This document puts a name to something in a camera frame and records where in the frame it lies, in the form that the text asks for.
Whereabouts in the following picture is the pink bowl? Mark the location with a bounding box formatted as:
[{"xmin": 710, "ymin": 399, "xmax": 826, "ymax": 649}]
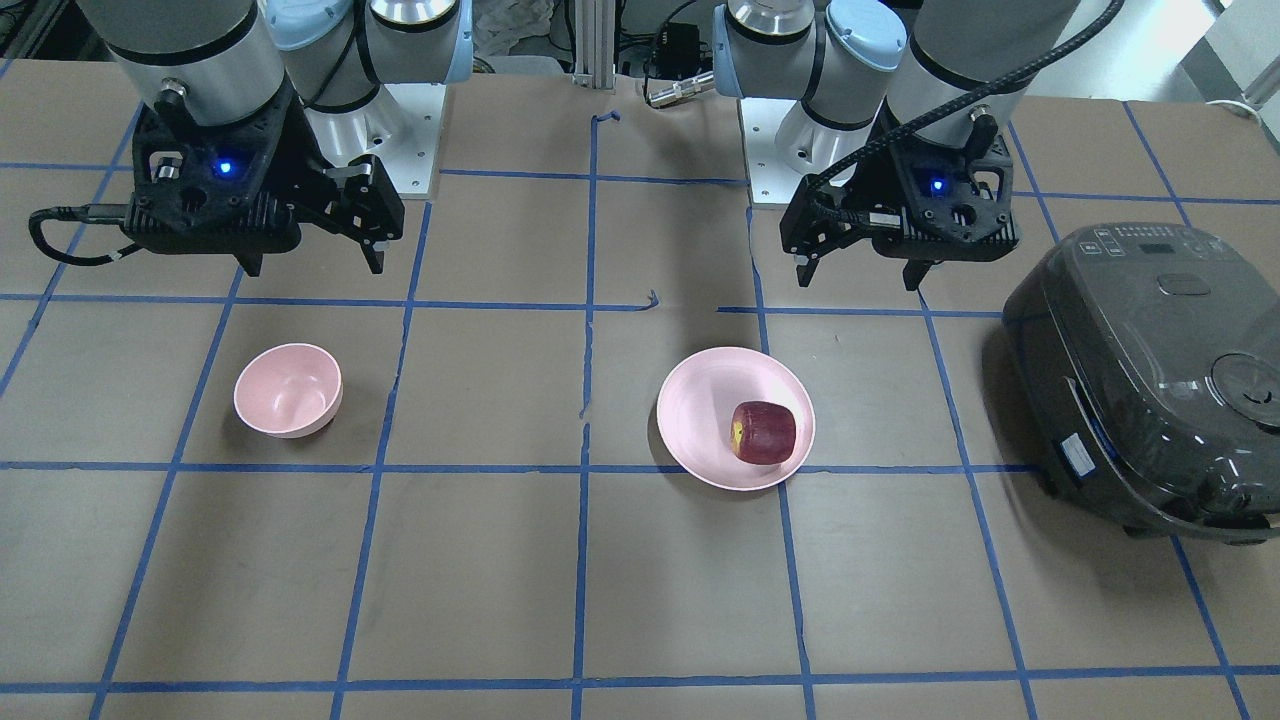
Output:
[{"xmin": 232, "ymin": 343, "xmax": 344, "ymax": 439}]

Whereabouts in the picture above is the dark grey rice cooker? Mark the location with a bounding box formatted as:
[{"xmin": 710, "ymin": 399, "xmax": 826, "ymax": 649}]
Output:
[{"xmin": 1004, "ymin": 222, "xmax": 1279, "ymax": 544}]

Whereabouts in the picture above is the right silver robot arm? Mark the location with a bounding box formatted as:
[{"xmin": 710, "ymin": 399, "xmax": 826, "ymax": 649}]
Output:
[{"xmin": 28, "ymin": 1, "xmax": 474, "ymax": 277}]

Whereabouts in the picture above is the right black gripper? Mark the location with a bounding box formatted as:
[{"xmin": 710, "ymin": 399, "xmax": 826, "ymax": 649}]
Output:
[{"xmin": 123, "ymin": 79, "xmax": 404, "ymax": 278}]

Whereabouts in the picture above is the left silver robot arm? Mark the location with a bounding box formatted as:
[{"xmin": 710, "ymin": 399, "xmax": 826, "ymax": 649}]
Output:
[{"xmin": 712, "ymin": 1, "xmax": 1078, "ymax": 291}]

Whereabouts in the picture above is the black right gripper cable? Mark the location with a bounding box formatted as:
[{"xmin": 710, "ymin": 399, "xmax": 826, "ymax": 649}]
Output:
[{"xmin": 28, "ymin": 202, "xmax": 141, "ymax": 268}]

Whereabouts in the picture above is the pink plate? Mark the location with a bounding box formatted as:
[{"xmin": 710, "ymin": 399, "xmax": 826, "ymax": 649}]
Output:
[{"xmin": 655, "ymin": 346, "xmax": 817, "ymax": 492}]

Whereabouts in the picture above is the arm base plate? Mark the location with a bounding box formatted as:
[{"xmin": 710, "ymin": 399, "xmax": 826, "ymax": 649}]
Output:
[
  {"xmin": 739, "ymin": 97, "xmax": 891, "ymax": 209},
  {"xmin": 305, "ymin": 85, "xmax": 448, "ymax": 200}
]

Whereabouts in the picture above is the aluminium frame post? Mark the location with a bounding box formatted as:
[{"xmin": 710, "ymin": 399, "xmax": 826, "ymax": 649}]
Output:
[{"xmin": 572, "ymin": 1, "xmax": 618, "ymax": 94}]

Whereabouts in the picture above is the silver cylindrical connector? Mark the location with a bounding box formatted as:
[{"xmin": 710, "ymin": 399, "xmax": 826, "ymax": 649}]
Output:
[{"xmin": 643, "ymin": 70, "xmax": 716, "ymax": 110}]

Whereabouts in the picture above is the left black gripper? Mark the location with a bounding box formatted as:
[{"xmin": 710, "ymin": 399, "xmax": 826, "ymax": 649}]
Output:
[{"xmin": 780, "ymin": 113, "xmax": 1020, "ymax": 292}]

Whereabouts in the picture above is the red apple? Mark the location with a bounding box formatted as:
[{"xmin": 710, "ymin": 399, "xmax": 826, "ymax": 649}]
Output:
[{"xmin": 730, "ymin": 400, "xmax": 797, "ymax": 465}]

